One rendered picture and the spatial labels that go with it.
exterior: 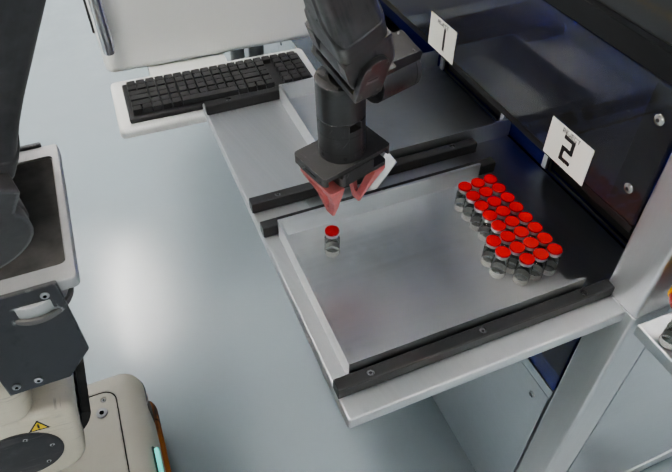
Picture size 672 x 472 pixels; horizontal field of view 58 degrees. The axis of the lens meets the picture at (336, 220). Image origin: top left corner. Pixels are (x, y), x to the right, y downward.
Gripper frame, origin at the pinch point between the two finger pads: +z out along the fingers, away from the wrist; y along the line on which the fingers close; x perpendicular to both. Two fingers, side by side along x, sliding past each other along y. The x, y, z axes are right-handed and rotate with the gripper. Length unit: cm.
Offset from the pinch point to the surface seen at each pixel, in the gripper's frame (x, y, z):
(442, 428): -5, 27, 100
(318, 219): 6.3, -0.1, 8.8
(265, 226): 9.5, -7.2, 8.1
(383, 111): 23.0, 27.3, 12.1
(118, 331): 77, -28, 99
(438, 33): 20.2, 36.9, -1.6
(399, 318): -13.9, -1.9, 9.7
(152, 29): 77, 7, 11
